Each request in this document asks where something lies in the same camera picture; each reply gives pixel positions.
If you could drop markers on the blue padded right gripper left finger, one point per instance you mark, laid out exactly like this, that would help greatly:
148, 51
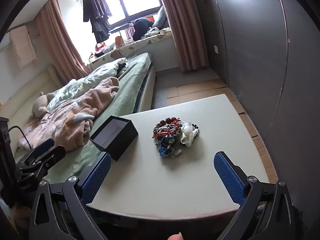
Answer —
59, 210

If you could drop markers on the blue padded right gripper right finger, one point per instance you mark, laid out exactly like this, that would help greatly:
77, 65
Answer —
265, 210

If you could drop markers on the black jewelry box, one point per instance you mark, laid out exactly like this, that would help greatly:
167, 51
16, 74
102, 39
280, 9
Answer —
114, 136

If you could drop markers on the operator fingertip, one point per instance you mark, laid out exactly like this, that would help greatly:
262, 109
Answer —
176, 237

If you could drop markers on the black device with dials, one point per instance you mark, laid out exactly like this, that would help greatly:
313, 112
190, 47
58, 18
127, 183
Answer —
8, 166

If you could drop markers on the pink fleece blanket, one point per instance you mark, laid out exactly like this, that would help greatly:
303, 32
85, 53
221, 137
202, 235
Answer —
69, 124

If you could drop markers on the beige plush toy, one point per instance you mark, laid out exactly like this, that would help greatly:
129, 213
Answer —
39, 108

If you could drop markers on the left pink curtain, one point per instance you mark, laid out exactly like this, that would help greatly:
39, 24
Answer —
61, 50

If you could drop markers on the pink curtain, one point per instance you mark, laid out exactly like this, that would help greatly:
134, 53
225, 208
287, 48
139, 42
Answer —
61, 50
187, 33

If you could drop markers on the bed with green sheet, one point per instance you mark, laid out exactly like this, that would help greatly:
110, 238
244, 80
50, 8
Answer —
131, 79

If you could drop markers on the light green floral duvet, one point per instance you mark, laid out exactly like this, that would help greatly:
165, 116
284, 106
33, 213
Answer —
76, 88

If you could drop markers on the cardboard floor sheets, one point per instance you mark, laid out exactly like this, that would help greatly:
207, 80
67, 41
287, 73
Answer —
223, 124

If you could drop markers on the patterned window seat cushion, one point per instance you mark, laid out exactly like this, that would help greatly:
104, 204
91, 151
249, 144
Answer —
127, 50

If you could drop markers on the dark hanging clothes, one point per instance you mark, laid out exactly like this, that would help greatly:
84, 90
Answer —
97, 13

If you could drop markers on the black backpack on sill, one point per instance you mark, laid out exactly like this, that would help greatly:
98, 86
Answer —
141, 26

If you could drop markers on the grey pillow on sill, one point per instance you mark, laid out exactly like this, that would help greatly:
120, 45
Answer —
162, 20

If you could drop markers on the right pink curtain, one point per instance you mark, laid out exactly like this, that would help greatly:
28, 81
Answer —
187, 33

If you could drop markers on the pink towel on wall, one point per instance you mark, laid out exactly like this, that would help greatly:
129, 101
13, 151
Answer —
22, 46

